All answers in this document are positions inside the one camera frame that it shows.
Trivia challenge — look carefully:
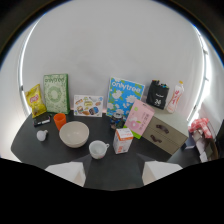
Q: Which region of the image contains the beige bowl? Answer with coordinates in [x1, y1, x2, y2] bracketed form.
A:
[58, 120, 90, 149]

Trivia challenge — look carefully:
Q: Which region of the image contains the white mug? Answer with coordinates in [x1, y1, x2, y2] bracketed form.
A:
[88, 139, 110, 160]

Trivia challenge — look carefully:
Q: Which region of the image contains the grey drawer cabinet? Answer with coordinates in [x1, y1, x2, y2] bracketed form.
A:
[142, 105, 190, 156]

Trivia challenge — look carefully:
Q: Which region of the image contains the white light bulb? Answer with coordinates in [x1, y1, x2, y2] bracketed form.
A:
[36, 129, 49, 142]

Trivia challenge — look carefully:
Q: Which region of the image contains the white orange carton box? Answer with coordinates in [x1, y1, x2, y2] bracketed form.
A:
[112, 127, 134, 155]

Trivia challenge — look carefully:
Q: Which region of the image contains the cardboard box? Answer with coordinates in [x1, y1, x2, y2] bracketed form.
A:
[192, 129, 220, 164]

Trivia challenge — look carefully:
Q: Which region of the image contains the orange cup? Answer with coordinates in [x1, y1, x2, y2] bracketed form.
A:
[53, 112, 67, 131]

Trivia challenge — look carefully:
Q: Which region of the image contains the pink box with flowers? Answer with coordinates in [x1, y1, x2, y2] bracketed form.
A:
[123, 99, 156, 140]

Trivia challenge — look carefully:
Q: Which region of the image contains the small black box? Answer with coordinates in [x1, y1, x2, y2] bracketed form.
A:
[32, 112, 52, 128]

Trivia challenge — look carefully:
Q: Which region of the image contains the red white packet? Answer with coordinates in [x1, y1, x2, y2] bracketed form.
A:
[188, 117, 213, 139]

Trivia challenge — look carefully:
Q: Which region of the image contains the dark drink can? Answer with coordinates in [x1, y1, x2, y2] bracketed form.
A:
[110, 112, 126, 131]

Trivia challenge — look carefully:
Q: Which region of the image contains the white food picture card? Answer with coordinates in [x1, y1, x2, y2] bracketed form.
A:
[73, 94, 105, 118]

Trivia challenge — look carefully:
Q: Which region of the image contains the black marker set box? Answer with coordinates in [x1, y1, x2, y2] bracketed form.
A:
[145, 79, 170, 111]

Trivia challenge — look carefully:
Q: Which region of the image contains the green onlytree bag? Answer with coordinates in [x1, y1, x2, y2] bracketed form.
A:
[42, 73, 71, 115]

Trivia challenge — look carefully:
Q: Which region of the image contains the yellow snack bag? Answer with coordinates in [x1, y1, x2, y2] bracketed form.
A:
[24, 83, 48, 119]

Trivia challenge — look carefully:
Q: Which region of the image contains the blue onlytree bag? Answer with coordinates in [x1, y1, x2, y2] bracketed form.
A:
[105, 77, 146, 121]

